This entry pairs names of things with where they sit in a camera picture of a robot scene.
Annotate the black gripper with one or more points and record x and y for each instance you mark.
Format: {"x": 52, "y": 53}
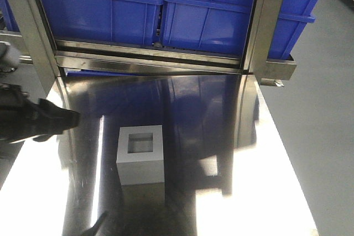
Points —
{"x": 23, "y": 119}

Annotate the gray hollow cube base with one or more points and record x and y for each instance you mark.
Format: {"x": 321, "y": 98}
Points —
{"x": 140, "y": 155}

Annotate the blue bin with red items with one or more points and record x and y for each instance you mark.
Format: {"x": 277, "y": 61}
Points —
{"x": 117, "y": 21}

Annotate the blue plastic bin right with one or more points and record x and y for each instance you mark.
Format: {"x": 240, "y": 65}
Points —
{"x": 220, "y": 26}

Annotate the stainless steel shelf frame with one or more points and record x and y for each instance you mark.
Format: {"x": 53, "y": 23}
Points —
{"x": 50, "y": 56}

